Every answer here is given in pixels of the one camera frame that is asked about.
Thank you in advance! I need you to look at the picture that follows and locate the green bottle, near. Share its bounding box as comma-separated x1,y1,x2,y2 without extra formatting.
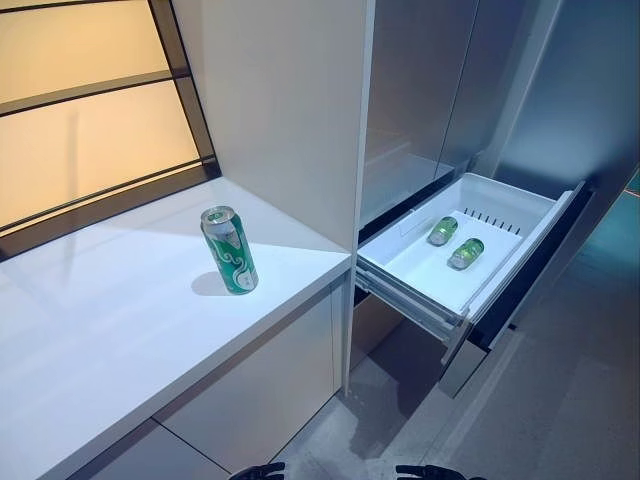
446,237,486,272

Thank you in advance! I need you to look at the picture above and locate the white base cabinet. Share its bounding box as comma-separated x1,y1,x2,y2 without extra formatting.
59,282,351,480

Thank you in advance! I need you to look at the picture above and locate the tall green drink can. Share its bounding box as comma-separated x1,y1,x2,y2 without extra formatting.
200,205,260,295

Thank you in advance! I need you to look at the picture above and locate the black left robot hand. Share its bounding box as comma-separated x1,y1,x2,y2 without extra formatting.
233,462,287,480

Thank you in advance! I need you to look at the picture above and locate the green bottle, far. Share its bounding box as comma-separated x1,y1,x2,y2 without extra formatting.
426,216,460,247

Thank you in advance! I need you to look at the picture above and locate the tall white cabinet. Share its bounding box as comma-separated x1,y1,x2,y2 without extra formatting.
169,0,376,396

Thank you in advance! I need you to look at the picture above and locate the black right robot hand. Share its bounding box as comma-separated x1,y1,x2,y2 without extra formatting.
396,463,453,480

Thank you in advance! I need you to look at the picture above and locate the stainless steel fridge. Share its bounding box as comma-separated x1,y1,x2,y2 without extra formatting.
352,0,640,361

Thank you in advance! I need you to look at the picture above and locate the white fridge drawer, steel front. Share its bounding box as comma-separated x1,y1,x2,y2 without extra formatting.
354,172,599,400

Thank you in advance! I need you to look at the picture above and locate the green bottle,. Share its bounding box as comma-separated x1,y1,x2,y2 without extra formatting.
446,237,486,272
426,216,460,247

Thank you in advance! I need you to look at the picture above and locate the dark window frame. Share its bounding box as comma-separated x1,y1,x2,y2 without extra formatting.
0,0,224,261

